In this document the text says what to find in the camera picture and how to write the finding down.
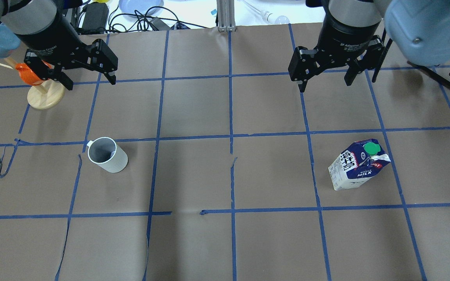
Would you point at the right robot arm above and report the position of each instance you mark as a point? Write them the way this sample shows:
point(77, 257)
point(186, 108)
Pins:
point(420, 28)

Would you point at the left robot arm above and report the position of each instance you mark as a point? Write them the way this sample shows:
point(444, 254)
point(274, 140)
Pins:
point(30, 17)

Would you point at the light bulb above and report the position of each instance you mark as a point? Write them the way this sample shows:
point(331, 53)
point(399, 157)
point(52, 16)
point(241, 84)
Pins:
point(274, 18)

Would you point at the blue white milk carton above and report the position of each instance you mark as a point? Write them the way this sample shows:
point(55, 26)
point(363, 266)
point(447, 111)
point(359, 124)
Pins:
point(357, 164)

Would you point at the black power adapter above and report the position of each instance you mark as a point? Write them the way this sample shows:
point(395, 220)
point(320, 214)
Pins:
point(95, 18)

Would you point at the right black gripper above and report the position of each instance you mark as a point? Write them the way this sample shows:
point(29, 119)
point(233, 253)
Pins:
point(345, 36)

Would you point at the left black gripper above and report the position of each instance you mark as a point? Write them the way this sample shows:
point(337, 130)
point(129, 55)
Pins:
point(49, 38)

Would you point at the blue plate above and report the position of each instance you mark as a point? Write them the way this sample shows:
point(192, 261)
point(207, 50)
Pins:
point(128, 7)

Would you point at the white mug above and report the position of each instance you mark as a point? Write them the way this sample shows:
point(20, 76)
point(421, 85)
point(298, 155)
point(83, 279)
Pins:
point(107, 154)

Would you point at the orange cup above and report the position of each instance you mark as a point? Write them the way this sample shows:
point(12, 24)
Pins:
point(27, 75)

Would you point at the aluminium frame post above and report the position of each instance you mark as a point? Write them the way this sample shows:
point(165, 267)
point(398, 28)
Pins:
point(225, 16)

